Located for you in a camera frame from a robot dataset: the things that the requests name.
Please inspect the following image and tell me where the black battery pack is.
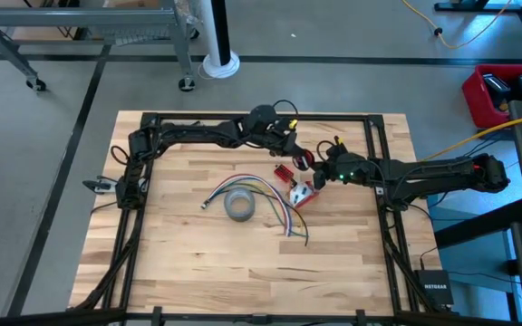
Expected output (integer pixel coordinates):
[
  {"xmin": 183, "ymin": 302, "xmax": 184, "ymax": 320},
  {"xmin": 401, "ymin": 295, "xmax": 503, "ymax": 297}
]
[{"xmin": 482, "ymin": 73, "xmax": 512, "ymax": 99}]

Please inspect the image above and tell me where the duct tape roll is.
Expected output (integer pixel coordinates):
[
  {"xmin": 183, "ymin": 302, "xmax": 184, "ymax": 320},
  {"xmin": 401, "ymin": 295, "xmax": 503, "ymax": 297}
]
[{"xmin": 223, "ymin": 186, "xmax": 257, "ymax": 223}]

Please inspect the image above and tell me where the green cable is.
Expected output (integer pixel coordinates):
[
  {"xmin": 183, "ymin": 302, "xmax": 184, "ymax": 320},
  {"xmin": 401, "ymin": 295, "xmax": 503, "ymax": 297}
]
[{"xmin": 242, "ymin": 183, "xmax": 310, "ymax": 239}]

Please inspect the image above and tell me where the white pole with black stripe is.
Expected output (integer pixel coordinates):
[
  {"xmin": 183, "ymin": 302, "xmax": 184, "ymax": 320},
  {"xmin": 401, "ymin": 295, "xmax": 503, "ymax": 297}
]
[{"xmin": 197, "ymin": 0, "xmax": 241, "ymax": 80}]

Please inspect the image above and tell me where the yellow hanging cord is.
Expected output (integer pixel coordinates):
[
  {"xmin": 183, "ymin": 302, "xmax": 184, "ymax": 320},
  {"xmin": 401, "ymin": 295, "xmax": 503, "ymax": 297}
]
[{"xmin": 417, "ymin": 110, "xmax": 522, "ymax": 164}]

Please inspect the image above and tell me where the black cable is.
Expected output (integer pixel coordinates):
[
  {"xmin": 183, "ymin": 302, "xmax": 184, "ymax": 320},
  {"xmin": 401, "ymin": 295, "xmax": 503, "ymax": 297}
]
[{"xmin": 246, "ymin": 189, "xmax": 311, "ymax": 248}]

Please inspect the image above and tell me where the large red plastic bin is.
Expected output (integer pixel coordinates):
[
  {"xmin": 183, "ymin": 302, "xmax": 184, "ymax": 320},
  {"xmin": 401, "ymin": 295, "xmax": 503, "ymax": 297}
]
[{"xmin": 462, "ymin": 63, "xmax": 522, "ymax": 129}]

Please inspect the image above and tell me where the grey metal cart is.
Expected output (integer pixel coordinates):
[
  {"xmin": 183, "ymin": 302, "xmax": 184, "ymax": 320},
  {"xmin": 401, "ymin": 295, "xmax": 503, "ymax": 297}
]
[{"xmin": 0, "ymin": 0, "xmax": 198, "ymax": 93}]

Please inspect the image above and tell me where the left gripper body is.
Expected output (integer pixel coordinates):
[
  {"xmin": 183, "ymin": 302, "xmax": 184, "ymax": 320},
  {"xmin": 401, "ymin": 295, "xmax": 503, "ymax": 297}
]
[{"xmin": 260, "ymin": 120, "xmax": 299, "ymax": 158}]

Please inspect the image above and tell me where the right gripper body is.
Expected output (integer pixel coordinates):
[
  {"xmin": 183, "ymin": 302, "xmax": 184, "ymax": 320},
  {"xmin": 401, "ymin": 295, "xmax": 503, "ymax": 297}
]
[{"xmin": 313, "ymin": 151, "xmax": 375, "ymax": 190}]

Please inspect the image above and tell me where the black network switch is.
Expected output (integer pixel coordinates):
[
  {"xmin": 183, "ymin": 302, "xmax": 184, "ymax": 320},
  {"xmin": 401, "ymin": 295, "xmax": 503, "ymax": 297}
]
[{"xmin": 413, "ymin": 269, "xmax": 455, "ymax": 307}]

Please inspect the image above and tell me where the black floor stand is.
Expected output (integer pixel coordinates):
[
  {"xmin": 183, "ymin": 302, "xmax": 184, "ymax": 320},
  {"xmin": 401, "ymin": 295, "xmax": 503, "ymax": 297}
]
[{"xmin": 433, "ymin": 0, "xmax": 522, "ymax": 62}]

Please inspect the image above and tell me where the pink cable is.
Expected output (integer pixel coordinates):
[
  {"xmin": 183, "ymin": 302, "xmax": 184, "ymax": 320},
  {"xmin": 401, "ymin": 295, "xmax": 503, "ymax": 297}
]
[{"xmin": 210, "ymin": 177, "xmax": 291, "ymax": 236}]

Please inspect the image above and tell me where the grey clamp bracket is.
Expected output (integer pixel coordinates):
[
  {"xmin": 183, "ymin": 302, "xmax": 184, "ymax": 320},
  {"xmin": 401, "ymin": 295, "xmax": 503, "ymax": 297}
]
[{"xmin": 82, "ymin": 177, "xmax": 117, "ymax": 195}]

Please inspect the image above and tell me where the yellow floor cord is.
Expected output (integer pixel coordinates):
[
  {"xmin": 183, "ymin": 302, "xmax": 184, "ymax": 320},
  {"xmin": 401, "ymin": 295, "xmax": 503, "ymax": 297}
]
[{"xmin": 400, "ymin": 0, "xmax": 514, "ymax": 50}]

